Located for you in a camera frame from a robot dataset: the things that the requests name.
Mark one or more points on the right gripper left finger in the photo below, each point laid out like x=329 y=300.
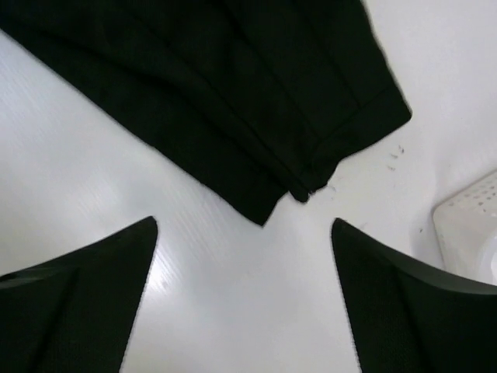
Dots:
x=75 y=313

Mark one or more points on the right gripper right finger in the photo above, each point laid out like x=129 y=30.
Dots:
x=407 y=316

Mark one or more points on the black pleated skirt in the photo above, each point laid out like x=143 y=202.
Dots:
x=254 y=99

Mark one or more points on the white plastic basket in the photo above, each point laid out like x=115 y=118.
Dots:
x=465 y=226

